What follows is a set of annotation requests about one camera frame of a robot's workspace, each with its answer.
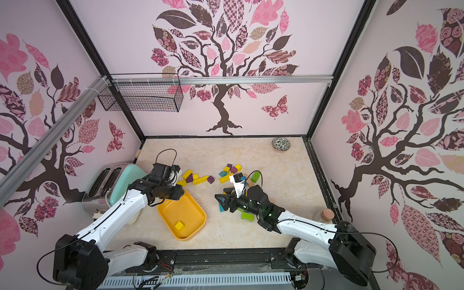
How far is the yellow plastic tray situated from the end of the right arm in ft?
0.68

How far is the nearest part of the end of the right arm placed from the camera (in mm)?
589

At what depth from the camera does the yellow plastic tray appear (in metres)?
0.79
